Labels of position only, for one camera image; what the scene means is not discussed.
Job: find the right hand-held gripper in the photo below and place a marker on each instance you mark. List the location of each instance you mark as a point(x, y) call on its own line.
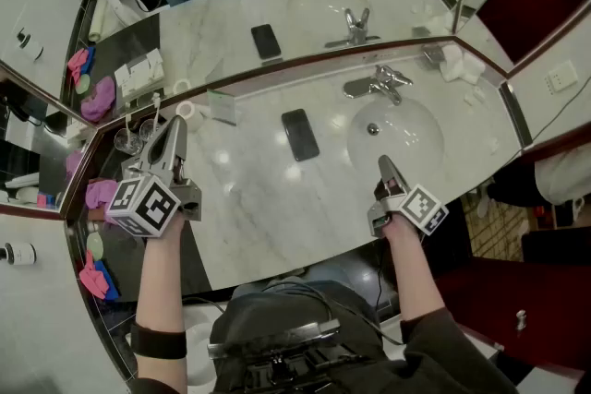
point(420, 207)

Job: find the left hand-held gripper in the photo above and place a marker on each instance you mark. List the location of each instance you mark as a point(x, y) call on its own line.
point(143, 205)

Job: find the person's left forearm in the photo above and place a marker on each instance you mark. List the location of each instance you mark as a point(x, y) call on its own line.
point(161, 272)

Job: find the person's right forearm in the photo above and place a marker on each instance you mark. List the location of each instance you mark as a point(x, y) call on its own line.
point(411, 272)

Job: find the black forearm band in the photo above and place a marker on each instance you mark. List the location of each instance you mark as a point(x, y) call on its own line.
point(159, 339)

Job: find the glass tumbler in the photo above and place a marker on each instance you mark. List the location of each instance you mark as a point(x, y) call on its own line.
point(148, 131)
point(128, 143)

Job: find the white toilet paper roll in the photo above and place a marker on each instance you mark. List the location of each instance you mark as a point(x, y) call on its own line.
point(189, 115)

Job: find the white sink basin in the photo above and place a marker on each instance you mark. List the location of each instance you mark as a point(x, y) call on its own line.
point(397, 147)

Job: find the chrome sink drain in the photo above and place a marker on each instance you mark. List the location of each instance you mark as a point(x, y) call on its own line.
point(373, 128)

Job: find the purple cloth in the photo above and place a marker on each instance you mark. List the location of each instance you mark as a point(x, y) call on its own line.
point(99, 194)

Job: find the chrome faucet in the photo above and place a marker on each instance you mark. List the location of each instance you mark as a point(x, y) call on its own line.
point(378, 83)

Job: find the black smartphone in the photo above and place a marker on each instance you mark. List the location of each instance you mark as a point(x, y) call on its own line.
point(300, 134)

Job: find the person's blue jeans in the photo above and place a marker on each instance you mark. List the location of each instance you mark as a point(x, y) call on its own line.
point(323, 274)

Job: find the small white soap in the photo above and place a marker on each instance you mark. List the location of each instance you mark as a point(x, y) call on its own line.
point(478, 94)

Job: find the small chrome holder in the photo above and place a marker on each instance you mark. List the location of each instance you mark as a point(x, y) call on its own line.
point(434, 55)

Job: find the white folded towel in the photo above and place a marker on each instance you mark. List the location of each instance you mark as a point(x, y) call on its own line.
point(457, 64)

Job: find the pale green round pad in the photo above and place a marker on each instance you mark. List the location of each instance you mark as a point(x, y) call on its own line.
point(94, 244)

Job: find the dark red wooden door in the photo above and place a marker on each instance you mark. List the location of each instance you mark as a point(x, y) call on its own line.
point(485, 304)

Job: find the blue cloth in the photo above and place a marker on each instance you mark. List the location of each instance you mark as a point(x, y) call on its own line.
point(110, 286)

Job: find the white fabric bundle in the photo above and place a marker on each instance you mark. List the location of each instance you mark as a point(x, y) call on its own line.
point(563, 175)

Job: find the person's dark shirt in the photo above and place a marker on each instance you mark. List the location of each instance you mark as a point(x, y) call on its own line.
point(258, 314)

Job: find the chrome door knob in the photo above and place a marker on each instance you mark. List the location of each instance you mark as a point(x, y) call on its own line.
point(521, 318)

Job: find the white pump bottle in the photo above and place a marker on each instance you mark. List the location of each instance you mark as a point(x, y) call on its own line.
point(20, 254)

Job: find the large wall mirror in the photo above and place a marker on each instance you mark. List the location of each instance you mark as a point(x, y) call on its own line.
point(208, 37)

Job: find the white wall socket plate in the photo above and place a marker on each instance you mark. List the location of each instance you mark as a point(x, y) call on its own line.
point(561, 76)

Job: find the black chest camera mount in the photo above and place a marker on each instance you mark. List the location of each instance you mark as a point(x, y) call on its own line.
point(277, 364)

